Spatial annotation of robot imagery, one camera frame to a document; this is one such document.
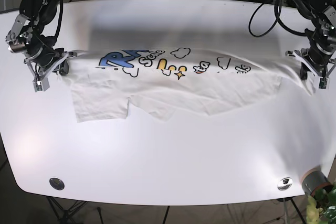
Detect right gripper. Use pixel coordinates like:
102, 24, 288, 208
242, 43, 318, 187
6, 14, 78, 92

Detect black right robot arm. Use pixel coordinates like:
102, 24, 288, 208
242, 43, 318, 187
6, 0, 77, 92

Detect grey plant pot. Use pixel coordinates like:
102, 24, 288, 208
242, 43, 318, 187
301, 168, 333, 196

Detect left silver table grommet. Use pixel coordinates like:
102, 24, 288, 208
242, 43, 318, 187
49, 177, 65, 190

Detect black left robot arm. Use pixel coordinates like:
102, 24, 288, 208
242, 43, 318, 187
258, 0, 335, 90

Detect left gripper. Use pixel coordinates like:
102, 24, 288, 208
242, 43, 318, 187
285, 27, 335, 90

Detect silver table grommet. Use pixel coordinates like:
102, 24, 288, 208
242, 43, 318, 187
277, 177, 293, 191
49, 177, 65, 190

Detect right silver table grommet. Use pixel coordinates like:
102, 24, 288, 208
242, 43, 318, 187
277, 177, 293, 191

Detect white printed T-shirt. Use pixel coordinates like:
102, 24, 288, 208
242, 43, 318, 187
61, 47, 315, 122

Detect green potted plant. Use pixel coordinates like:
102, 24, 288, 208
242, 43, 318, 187
306, 184, 335, 224

